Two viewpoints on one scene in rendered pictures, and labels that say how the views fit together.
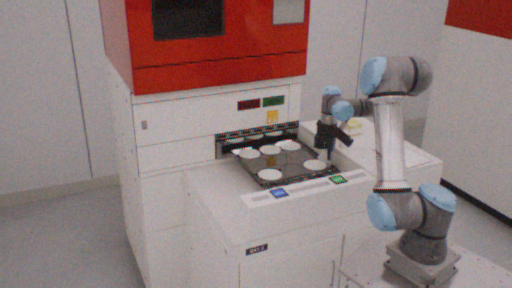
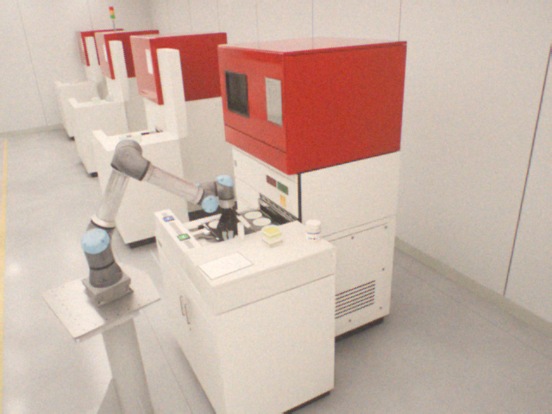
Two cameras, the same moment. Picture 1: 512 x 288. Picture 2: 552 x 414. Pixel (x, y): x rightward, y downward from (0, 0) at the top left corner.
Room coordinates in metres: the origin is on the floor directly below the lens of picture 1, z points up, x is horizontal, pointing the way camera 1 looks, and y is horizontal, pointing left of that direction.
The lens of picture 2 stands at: (1.99, -2.39, 1.99)
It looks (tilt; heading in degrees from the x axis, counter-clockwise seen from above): 24 degrees down; 88
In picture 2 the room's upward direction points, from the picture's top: 3 degrees counter-clockwise
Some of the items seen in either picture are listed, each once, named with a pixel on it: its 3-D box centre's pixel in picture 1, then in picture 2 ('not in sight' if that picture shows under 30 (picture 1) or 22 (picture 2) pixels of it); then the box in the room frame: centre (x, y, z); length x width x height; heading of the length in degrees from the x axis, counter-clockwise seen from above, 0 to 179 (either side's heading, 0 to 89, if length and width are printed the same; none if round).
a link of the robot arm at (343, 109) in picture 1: (344, 108); (205, 191); (1.75, -0.36, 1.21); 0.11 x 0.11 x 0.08; 12
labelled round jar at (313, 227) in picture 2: not in sight; (313, 231); (2.26, -0.46, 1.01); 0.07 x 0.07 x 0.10
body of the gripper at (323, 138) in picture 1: (326, 134); (228, 216); (1.85, -0.31, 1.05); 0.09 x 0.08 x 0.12; 69
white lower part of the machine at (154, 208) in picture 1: (203, 200); (312, 260); (2.35, 0.29, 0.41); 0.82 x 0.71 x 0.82; 115
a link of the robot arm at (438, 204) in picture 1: (432, 207); (97, 247); (1.27, -0.56, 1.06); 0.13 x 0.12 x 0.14; 102
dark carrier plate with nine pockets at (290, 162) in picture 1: (280, 159); (244, 227); (1.92, -0.12, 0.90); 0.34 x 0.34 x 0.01; 25
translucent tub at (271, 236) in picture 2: (351, 128); (272, 236); (2.06, -0.46, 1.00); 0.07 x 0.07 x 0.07; 29
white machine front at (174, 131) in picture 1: (223, 123); (263, 187); (2.04, 0.15, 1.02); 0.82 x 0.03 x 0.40; 115
